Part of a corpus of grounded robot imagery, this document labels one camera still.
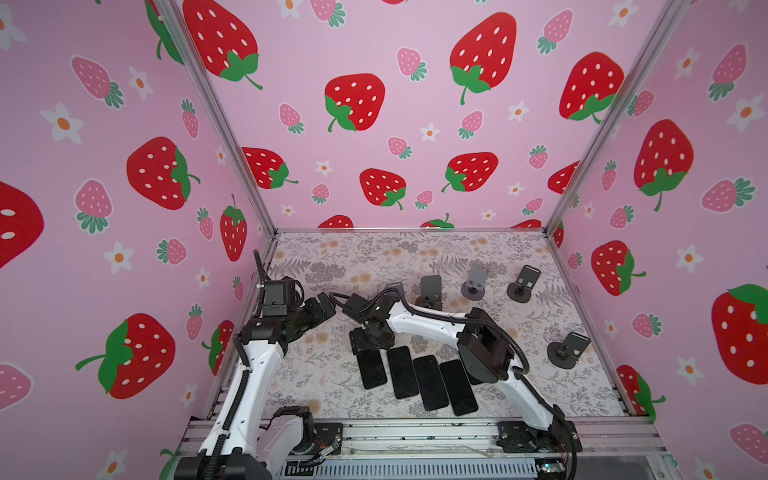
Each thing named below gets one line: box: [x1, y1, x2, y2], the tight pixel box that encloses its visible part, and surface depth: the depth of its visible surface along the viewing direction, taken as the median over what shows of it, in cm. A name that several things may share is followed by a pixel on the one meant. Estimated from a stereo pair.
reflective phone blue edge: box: [356, 349, 387, 389], surface depth 86 cm
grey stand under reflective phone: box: [461, 268, 488, 301], surface depth 103 cm
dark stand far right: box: [506, 264, 541, 303], surface depth 100 cm
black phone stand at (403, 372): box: [387, 346, 419, 399], surface depth 88 cm
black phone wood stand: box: [439, 359, 478, 416], surface depth 81 cm
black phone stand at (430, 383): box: [413, 355, 449, 411], surface depth 85 cm
